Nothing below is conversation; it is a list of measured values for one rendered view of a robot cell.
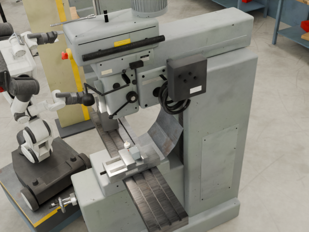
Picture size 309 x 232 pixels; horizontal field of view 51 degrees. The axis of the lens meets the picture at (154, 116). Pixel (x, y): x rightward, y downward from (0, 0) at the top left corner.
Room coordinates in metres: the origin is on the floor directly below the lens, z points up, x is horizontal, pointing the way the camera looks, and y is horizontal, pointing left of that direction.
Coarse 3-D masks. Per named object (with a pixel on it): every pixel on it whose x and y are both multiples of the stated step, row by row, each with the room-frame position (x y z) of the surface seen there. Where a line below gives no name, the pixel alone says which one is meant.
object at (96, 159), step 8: (96, 152) 1.75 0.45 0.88; (104, 152) 1.74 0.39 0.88; (96, 160) 1.67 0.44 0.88; (104, 160) 1.66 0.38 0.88; (168, 160) 1.61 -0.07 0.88; (96, 168) 1.59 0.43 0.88; (160, 168) 1.58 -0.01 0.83; (168, 168) 1.60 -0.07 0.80; (96, 176) 1.60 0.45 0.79; (104, 176) 1.51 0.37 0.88; (104, 184) 1.44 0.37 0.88; (112, 184) 1.45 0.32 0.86; (120, 184) 1.47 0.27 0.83; (104, 192) 1.43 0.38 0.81; (112, 192) 1.44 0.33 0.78
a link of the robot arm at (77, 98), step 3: (72, 93) 1.92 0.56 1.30; (75, 93) 1.93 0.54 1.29; (78, 93) 1.94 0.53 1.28; (81, 93) 1.96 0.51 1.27; (84, 93) 1.95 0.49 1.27; (72, 96) 1.90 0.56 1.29; (75, 96) 1.91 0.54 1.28; (78, 96) 1.93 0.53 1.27; (81, 96) 1.93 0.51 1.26; (72, 99) 1.88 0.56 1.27; (75, 99) 1.90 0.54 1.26; (78, 99) 1.92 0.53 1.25; (81, 99) 1.94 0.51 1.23; (72, 102) 1.88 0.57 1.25; (75, 102) 1.90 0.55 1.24; (78, 102) 1.94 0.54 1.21; (81, 102) 1.95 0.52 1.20
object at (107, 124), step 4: (96, 100) 2.04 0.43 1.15; (96, 104) 2.08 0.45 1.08; (100, 112) 1.88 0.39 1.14; (104, 112) 1.89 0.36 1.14; (100, 116) 1.90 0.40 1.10; (104, 116) 1.89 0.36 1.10; (100, 120) 1.98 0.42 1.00; (104, 120) 1.89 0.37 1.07; (108, 120) 1.89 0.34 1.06; (112, 120) 1.90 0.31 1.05; (116, 120) 1.91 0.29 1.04; (104, 124) 1.88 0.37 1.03; (108, 124) 1.89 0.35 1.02; (112, 124) 1.90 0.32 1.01; (116, 124) 1.91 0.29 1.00; (104, 128) 1.88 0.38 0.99; (108, 128) 1.89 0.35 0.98; (112, 128) 1.90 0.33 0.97; (116, 128) 1.91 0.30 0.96
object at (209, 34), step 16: (208, 16) 1.96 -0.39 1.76; (224, 16) 1.94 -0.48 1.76; (240, 16) 1.92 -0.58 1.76; (160, 32) 1.78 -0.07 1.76; (176, 32) 1.76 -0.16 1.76; (192, 32) 1.75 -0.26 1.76; (208, 32) 1.78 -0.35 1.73; (224, 32) 1.83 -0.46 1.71; (240, 32) 1.87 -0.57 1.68; (160, 48) 1.67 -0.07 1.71; (176, 48) 1.70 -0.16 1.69; (192, 48) 1.74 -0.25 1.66; (208, 48) 1.78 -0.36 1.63; (224, 48) 1.83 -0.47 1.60; (160, 64) 1.66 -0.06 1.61
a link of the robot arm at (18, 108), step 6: (12, 102) 1.77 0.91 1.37; (18, 102) 1.68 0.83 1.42; (24, 102) 1.68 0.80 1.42; (12, 108) 1.71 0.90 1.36; (18, 108) 1.69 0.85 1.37; (24, 108) 1.70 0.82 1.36; (12, 114) 1.71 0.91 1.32; (18, 114) 1.69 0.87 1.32; (24, 114) 1.71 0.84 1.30; (18, 120) 1.70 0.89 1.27; (24, 120) 1.72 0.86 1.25
